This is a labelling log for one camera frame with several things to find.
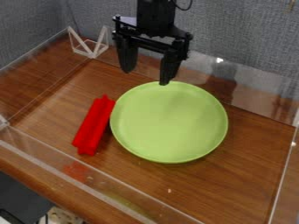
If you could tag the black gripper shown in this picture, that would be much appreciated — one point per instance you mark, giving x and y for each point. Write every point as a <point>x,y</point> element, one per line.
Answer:
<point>158,37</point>

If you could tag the green round plate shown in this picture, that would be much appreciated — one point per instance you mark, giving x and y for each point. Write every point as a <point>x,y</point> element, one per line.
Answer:
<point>170,124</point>

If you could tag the red cross-shaped block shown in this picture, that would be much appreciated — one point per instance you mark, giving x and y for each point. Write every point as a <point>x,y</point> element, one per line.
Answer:
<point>94,125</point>

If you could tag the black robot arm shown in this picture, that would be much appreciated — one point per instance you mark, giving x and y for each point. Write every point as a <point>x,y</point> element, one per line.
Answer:
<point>156,10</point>

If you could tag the clear acrylic corner bracket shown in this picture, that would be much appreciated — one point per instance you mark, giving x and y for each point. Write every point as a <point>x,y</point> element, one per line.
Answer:
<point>87,47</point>

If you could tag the clear acrylic enclosure wall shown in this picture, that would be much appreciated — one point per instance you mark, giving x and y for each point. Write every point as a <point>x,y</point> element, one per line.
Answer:
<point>243,184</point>

